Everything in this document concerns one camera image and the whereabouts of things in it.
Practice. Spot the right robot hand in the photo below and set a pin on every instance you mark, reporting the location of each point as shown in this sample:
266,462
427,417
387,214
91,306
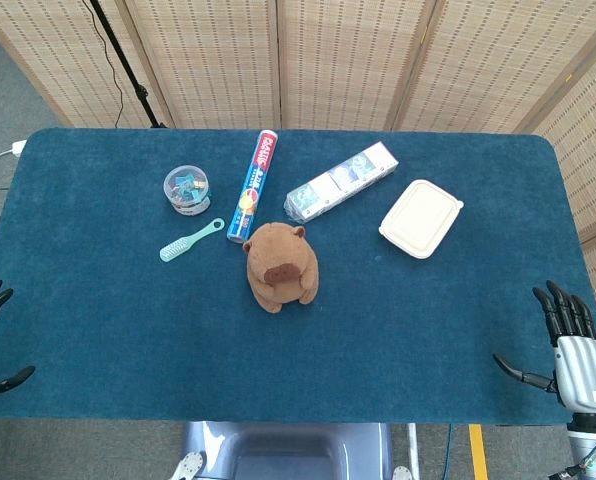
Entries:
580,367

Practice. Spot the brown capybara plush toy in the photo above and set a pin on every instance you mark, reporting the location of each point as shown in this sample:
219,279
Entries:
280,270

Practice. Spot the mint green hair brush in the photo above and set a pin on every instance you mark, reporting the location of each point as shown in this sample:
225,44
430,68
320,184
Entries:
190,241

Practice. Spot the beige lidded food container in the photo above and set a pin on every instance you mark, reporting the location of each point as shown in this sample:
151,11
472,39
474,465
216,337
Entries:
421,218

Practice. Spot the clear jar of binder clips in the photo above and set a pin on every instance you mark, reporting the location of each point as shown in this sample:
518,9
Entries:
187,191

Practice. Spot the blue table mat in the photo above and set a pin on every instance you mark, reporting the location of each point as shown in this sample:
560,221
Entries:
298,350

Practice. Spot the black tripod stand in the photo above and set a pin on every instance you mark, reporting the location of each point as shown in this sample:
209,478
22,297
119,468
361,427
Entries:
128,65

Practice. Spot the blue plastic wrap roll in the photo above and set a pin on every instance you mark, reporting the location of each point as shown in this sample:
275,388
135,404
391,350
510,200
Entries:
253,187

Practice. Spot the tissue packet bundle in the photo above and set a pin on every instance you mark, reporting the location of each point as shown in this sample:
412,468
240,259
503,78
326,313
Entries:
340,182

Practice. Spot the blue-grey robot torso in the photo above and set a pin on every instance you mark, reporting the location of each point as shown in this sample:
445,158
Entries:
288,450

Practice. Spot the bamboo folding screen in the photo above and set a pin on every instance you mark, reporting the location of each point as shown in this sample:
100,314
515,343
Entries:
328,60

